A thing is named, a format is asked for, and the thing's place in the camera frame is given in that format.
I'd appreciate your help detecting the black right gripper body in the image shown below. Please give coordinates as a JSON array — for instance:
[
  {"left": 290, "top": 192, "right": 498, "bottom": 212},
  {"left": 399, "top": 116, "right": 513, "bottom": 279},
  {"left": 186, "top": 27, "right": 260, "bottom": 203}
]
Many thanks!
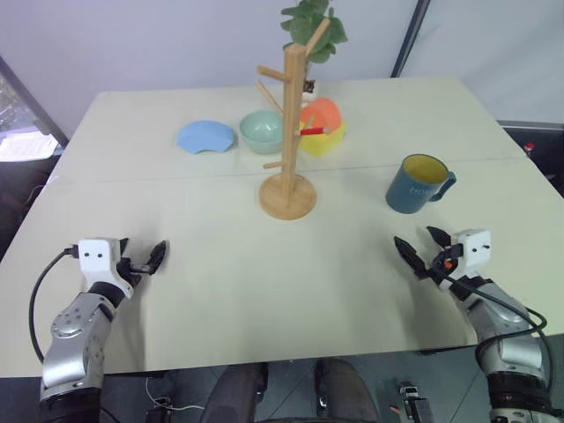
[{"left": 430, "top": 242, "right": 464, "bottom": 286}]

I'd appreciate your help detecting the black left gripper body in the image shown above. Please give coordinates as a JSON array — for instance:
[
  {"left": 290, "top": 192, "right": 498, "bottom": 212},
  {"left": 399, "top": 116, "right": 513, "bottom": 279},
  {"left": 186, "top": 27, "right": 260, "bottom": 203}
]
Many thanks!
[{"left": 115, "top": 257, "right": 156, "bottom": 286}]

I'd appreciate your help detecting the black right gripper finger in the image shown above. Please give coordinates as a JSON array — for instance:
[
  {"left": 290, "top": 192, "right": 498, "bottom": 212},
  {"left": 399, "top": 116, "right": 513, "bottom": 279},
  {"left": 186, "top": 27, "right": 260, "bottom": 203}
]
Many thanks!
[
  {"left": 426, "top": 226, "right": 453, "bottom": 249},
  {"left": 393, "top": 235, "right": 435, "bottom": 280}
]

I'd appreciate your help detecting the wooden mug tree stand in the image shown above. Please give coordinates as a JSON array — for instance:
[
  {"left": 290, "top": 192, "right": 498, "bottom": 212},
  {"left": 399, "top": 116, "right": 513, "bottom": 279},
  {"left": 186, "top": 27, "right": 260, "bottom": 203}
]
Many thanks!
[{"left": 255, "top": 17, "right": 331, "bottom": 221}]

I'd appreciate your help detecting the dark blue mug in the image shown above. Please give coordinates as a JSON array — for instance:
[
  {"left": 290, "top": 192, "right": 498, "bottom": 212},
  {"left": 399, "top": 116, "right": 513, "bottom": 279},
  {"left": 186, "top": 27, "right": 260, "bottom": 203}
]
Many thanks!
[{"left": 385, "top": 153, "right": 458, "bottom": 215}]

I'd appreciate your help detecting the blue plate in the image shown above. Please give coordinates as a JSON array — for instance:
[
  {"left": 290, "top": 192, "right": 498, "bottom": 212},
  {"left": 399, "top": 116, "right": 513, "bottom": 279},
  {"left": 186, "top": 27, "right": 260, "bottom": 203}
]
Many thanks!
[{"left": 176, "top": 119, "right": 238, "bottom": 157}]

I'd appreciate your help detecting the black side cabinet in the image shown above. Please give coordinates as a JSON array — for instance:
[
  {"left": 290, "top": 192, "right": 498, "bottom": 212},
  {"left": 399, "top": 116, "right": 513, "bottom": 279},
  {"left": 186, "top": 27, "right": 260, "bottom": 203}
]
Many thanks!
[{"left": 496, "top": 117, "right": 564, "bottom": 197}]

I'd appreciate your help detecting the white paper stack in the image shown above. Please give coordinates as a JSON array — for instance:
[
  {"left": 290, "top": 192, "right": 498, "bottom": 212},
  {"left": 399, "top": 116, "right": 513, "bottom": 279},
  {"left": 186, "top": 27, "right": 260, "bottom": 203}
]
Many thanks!
[{"left": 0, "top": 130, "right": 61, "bottom": 162}]

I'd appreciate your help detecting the yellow bowl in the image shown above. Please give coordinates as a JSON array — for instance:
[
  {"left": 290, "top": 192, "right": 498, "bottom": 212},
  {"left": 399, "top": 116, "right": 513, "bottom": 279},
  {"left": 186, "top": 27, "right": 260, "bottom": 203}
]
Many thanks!
[{"left": 301, "top": 122, "right": 350, "bottom": 160}]

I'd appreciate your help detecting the black metal device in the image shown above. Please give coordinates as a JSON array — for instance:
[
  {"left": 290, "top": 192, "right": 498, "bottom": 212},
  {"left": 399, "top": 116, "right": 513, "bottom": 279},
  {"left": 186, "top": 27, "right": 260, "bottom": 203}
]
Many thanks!
[{"left": 397, "top": 380, "right": 432, "bottom": 423}]

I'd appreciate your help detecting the dark rounded shape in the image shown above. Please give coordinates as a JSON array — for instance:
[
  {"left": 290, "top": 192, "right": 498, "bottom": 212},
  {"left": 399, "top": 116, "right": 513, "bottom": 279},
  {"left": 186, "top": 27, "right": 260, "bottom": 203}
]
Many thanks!
[
  {"left": 201, "top": 362, "right": 269, "bottom": 423},
  {"left": 314, "top": 357, "right": 382, "bottom": 423}
]

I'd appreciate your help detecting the pale green bowl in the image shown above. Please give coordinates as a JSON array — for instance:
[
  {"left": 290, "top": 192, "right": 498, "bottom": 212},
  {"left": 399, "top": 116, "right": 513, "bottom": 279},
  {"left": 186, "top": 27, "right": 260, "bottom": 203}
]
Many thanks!
[{"left": 239, "top": 109, "right": 285, "bottom": 156}]

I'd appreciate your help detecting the orange bowl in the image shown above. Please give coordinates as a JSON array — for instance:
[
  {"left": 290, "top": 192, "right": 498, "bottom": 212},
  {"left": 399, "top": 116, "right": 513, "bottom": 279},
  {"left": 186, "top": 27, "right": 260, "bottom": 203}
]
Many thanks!
[{"left": 299, "top": 97, "right": 344, "bottom": 134}]

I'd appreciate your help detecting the dark grey pole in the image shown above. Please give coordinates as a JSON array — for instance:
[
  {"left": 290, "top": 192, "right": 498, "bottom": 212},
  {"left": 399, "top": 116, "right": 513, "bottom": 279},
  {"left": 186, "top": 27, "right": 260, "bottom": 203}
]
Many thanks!
[{"left": 389, "top": 0, "right": 434, "bottom": 79}]

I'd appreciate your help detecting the green leafy plant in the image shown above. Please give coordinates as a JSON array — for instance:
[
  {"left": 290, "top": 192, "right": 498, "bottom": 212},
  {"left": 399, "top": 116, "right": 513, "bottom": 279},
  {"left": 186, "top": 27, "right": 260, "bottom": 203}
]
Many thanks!
[{"left": 280, "top": 0, "right": 350, "bottom": 65}]

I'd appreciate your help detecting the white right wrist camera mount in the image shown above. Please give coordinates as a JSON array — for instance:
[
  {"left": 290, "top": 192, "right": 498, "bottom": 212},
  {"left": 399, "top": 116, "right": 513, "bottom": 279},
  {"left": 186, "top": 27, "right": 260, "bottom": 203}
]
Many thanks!
[{"left": 455, "top": 228, "right": 493, "bottom": 281}]

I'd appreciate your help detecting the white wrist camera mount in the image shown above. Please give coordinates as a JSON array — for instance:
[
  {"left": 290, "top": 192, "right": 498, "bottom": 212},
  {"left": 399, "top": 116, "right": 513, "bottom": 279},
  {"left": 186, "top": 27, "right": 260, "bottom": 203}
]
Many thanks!
[
  {"left": 78, "top": 238, "right": 136, "bottom": 298},
  {"left": 455, "top": 228, "right": 493, "bottom": 281}
]

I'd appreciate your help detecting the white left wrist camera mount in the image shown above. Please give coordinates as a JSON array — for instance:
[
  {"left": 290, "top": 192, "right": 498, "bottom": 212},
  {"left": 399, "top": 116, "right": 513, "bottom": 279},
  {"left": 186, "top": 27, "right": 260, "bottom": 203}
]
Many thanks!
[{"left": 78, "top": 238, "right": 136, "bottom": 298}]

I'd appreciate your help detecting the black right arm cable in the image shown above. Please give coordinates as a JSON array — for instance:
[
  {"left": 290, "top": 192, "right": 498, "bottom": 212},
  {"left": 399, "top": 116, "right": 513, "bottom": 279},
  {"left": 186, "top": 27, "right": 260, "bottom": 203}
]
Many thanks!
[{"left": 434, "top": 259, "right": 553, "bottom": 397}]

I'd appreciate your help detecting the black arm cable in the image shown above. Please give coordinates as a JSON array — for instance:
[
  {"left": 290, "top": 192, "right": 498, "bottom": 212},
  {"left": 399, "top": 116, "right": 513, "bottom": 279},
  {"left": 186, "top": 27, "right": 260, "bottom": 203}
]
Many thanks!
[
  {"left": 434, "top": 259, "right": 553, "bottom": 397},
  {"left": 27, "top": 248, "right": 81, "bottom": 363}
]

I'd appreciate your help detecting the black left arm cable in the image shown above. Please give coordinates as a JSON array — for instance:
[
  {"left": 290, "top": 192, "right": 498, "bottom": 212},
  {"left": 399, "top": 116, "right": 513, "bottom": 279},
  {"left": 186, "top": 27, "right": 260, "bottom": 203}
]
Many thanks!
[{"left": 27, "top": 248, "right": 81, "bottom": 363}]

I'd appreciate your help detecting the thin white cable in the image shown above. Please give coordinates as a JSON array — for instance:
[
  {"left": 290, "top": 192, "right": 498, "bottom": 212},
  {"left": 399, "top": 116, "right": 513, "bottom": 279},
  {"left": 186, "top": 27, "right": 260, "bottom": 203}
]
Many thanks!
[{"left": 145, "top": 374, "right": 209, "bottom": 414}]

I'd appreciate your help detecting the black window frame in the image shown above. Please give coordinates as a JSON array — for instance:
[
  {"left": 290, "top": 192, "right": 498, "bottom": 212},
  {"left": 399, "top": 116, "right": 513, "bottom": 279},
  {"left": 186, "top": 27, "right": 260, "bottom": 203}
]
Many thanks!
[{"left": 0, "top": 54, "right": 70, "bottom": 143}]

